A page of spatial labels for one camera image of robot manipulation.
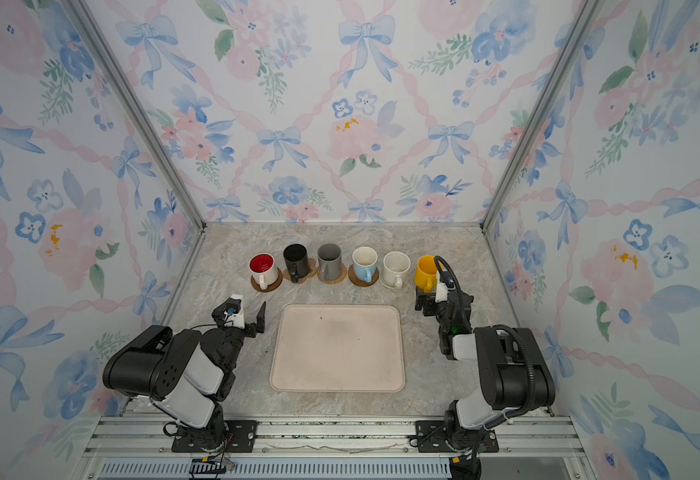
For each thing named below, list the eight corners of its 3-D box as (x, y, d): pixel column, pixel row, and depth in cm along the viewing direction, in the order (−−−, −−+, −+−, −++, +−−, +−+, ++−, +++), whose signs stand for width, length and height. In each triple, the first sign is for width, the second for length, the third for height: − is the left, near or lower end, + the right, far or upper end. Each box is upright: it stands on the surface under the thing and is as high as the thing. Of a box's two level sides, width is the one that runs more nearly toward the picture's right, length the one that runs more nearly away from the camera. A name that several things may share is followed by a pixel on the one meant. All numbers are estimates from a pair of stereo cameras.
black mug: (286, 287, 104) (280, 269, 96) (290, 262, 111) (285, 243, 103) (308, 287, 104) (304, 269, 96) (311, 262, 111) (307, 243, 103)
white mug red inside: (251, 295, 102) (243, 279, 94) (258, 269, 109) (250, 252, 101) (275, 295, 102) (269, 279, 94) (280, 269, 109) (274, 252, 101)
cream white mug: (383, 296, 101) (386, 280, 94) (381, 268, 109) (383, 251, 101) (408, 296, 101) (413, 280, 94) (405, 268, 109) (409, 251, 101)
